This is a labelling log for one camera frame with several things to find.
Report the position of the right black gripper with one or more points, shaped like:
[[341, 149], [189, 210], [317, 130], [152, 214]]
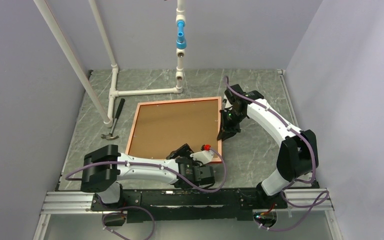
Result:
[[228, 131]]

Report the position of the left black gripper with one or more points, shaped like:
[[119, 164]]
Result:
[[185, 150]]

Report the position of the orange wooden picture frame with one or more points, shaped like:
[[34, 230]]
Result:
[[130, 132]]

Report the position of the brown backing board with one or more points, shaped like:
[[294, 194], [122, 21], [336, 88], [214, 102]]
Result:
[[175, 129]]

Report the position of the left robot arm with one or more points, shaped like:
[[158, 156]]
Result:
[[105, 167]]

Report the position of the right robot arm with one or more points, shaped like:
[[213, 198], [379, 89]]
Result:
[[297, 154]]

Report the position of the blue pipe fitting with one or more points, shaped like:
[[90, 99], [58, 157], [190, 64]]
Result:
[[181, 42]]

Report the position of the white PVC pipe stand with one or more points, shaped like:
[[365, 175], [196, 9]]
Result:
[[107, 115]]

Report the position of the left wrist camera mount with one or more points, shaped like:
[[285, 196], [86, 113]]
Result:
[[205, 156]]

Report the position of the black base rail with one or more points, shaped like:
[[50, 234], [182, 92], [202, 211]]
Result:
[[227, 203]]

